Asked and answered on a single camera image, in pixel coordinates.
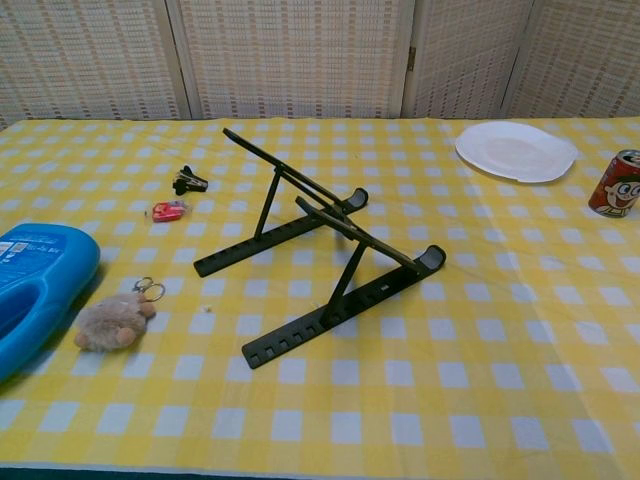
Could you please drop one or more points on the red cartoon drink can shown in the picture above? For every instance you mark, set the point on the red cartoon drink can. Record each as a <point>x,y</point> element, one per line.
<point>617,185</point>

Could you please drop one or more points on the small red toy car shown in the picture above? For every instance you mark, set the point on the small red toy car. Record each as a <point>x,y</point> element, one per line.
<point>167,211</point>

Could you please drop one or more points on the black folding laptop stand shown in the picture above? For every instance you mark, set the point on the black folding laptop stand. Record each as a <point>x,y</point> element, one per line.
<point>360,301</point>

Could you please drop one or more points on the yellow white checkered tablecloth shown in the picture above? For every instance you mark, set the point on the yellow white checkered tablecloth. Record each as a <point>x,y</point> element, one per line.
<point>450,350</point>

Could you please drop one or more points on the white round plate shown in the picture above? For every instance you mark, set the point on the white round plate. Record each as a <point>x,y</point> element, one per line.
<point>515,150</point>

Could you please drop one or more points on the blue detergent bottle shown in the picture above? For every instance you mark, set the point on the blue detergent bottle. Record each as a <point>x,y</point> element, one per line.
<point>50,280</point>

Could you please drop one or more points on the woven folding screen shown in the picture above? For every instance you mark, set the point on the woven folding screen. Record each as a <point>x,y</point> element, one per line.
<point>300,50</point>

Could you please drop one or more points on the black binder clip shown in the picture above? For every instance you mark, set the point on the black binder clip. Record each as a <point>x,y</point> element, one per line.
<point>192,184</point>

